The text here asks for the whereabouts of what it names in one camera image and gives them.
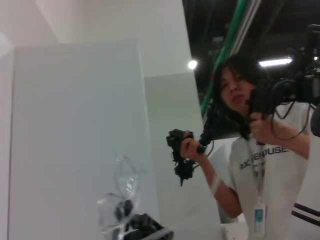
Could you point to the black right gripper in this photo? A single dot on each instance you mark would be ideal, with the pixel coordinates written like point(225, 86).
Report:
point(142, 231)

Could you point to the clear white plastic glasses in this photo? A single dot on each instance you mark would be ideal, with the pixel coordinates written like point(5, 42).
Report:
point(125, 180)

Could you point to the black camera rig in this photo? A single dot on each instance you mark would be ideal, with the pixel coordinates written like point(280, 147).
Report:
point(310, 87)

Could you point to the person's left forearm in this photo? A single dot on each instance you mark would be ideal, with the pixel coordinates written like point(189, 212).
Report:
point(292, 140)

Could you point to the person's right forearm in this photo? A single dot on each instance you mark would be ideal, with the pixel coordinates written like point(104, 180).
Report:
point(220, 190)

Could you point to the person's right hand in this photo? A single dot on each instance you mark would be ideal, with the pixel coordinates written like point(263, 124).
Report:
point(192, 148)

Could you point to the person's left hand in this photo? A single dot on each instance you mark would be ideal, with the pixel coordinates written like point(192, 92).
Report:
point(262, 128)

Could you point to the round ceiling lamp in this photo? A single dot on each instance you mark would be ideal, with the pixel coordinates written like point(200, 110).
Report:
point(192, 64)

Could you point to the person in white T-shirt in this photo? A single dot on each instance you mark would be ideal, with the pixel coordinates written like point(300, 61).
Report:
point(232, 87)

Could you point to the green ceiling pipe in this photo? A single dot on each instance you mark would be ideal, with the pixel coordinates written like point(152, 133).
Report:
point(226, 45)

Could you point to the strip ceiling lamp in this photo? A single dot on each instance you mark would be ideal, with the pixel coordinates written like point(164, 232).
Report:
point(275, 62)

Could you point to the grey ceiling pipe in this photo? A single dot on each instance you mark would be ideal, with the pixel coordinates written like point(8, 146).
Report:
point(247, 22)

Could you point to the white frame with screw holes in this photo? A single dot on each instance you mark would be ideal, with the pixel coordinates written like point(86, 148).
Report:
point(235, 232)

